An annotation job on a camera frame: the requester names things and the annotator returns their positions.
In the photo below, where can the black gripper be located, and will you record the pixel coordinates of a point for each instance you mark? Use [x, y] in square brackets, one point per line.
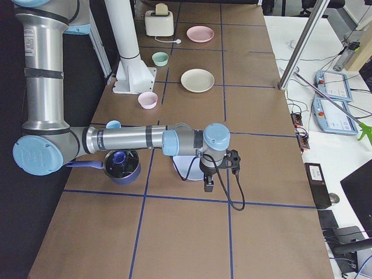
[207, 169]

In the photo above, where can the pink plate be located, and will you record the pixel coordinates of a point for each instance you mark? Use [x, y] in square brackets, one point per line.
[200, 34]

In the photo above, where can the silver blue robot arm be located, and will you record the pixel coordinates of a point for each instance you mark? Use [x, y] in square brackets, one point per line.
[49, 142]

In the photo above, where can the light blue plate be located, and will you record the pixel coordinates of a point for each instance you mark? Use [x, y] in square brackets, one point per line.
[188, 167]

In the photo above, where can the dark blue pot with lid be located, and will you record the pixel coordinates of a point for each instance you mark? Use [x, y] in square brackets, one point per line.
[121, 166]

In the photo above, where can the cream plate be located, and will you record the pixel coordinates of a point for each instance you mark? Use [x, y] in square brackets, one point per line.
[197, 80]

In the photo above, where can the pink bowl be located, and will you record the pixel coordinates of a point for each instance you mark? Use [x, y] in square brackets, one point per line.
[148, 100]

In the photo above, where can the lower orange black adapter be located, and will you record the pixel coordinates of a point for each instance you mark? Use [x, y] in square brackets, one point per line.
[303, 141]

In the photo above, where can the orange black adapter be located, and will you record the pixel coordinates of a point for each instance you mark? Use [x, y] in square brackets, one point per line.
[297, 119]
[303, 141]

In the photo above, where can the upper orange black adapter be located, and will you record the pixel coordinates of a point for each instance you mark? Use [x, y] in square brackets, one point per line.
[297, 119]

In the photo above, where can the black rectangular box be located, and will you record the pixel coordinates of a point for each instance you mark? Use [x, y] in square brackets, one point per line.
[317, 185]

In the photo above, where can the light blue cup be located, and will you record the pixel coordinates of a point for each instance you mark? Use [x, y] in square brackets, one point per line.
[113, 124]

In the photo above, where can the green bowl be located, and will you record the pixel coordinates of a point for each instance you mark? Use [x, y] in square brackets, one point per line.
[160, 59]

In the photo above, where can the lower teach pendant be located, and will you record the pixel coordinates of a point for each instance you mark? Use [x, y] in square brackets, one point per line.
[332, 120]

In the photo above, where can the teach pendant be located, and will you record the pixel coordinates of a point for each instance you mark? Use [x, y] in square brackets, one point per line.
[332, 120]
[333, 84]

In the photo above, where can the black monitor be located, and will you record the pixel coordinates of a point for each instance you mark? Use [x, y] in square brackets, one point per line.
[357, 188]

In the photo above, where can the upper teach pendant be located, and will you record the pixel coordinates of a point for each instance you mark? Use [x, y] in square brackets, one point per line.
[333, 84]

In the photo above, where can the green grabber stick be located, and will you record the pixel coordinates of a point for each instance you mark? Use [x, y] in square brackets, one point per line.
[366, 130]

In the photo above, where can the cream toaster with toast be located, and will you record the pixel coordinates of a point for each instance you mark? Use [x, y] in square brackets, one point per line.
[159, 22]

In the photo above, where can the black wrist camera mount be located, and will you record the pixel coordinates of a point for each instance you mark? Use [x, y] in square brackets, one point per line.
[231, 161]

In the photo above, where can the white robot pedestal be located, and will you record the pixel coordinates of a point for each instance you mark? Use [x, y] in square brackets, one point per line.
[133, 76]

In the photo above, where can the aluminium frame post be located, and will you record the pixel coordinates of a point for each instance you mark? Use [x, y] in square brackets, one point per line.
[315, 16]

